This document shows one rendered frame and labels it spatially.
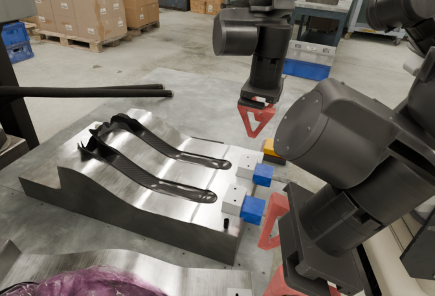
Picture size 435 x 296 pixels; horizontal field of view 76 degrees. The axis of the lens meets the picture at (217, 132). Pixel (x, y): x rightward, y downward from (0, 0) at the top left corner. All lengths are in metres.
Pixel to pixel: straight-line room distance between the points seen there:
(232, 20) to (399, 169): 0.32
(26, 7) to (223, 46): 0.86
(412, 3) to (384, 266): 0.50
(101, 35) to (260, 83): 3.99
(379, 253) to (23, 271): 0.66
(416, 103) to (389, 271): 0.48
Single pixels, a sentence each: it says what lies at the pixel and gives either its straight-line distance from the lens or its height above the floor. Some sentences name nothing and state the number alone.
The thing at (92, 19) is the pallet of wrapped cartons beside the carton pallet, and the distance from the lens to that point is 4.42.
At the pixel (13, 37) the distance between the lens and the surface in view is 4.26.
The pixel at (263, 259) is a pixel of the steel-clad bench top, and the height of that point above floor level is 0.80.
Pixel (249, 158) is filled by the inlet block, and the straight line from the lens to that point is 0.63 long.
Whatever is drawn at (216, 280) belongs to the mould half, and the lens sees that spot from 0.51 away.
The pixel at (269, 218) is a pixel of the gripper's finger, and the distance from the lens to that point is 0.34.
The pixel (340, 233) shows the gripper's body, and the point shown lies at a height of 1.11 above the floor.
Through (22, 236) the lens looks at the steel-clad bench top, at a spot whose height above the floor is 0.80.
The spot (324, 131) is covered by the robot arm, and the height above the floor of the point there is 1.20.
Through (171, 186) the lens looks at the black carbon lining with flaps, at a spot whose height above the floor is 0.88.
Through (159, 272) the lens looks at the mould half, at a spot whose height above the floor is 0.87.
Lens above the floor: 1.30
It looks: 33 degrees down
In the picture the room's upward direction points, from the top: 4 degrees clockwise
